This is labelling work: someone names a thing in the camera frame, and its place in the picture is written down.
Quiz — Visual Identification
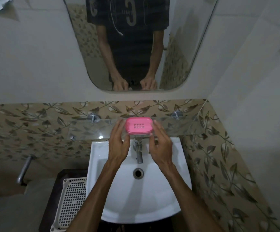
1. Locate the person's left hand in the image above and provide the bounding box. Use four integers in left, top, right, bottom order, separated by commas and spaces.
108, 119, 131, 168

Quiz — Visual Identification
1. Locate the person's right hand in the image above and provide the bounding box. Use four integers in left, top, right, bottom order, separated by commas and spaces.
148, 120, 174, 168

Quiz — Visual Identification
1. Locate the white soap dish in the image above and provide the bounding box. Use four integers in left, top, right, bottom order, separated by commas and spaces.
122, 118, 155, 138

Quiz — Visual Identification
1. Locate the pink soap dish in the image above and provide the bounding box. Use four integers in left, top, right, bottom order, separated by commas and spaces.
125, 117, 154, 136

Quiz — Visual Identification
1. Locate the white wash basin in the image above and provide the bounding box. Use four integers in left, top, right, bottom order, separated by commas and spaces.
86, 137, 193, 224

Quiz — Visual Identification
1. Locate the person's right forearm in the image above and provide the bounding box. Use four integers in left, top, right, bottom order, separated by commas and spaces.
164, 163, 225, 232

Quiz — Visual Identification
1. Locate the person's left forearm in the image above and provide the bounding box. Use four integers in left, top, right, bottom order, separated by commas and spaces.
66, 161, 121, 232

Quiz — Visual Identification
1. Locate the chrome basin faucet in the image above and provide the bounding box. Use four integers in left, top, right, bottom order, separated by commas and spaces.
133, 139, 144, 164

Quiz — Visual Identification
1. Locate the metal sink drain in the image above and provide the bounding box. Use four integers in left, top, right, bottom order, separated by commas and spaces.
133, 167, 145, 179

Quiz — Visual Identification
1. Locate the clear glass shelf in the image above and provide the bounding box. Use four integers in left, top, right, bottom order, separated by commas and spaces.
67, 115, 200, 141

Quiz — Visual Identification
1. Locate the white plastic perforated basket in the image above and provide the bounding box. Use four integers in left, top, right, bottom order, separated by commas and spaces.
50, 177, 87, 232

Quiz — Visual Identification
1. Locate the dark stool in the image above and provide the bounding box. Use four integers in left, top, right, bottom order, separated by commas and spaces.
39, 169, 89, 232

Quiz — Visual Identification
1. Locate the chrome shelf mount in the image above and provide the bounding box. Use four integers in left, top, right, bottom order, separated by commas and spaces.
171, 110, 184, 120
87, 113, 101, 123

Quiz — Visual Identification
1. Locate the chrome wall tap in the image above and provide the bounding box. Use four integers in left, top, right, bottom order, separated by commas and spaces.
17, 154, 37, 186

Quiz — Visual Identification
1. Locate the rounded wall mirror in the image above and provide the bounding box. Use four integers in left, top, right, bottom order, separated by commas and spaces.
62, 0, 220, 92

